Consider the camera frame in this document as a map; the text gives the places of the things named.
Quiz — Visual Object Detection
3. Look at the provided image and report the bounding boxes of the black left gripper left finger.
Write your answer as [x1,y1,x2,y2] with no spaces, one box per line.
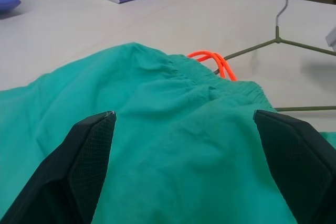
[0,110,117,224]

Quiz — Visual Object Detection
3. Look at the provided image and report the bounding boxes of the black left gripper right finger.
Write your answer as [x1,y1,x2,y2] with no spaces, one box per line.
[253,109,336,224]

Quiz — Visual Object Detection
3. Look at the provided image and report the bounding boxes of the green shorts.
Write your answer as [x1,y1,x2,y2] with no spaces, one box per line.
[0,41,336,224]

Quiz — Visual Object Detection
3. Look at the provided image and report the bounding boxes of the olive wire clothes hanger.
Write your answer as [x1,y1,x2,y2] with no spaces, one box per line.
[212,0,336,112]

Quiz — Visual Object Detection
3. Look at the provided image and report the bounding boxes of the orange drawstring cord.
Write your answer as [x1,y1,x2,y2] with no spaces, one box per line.
[186,50,238,82]

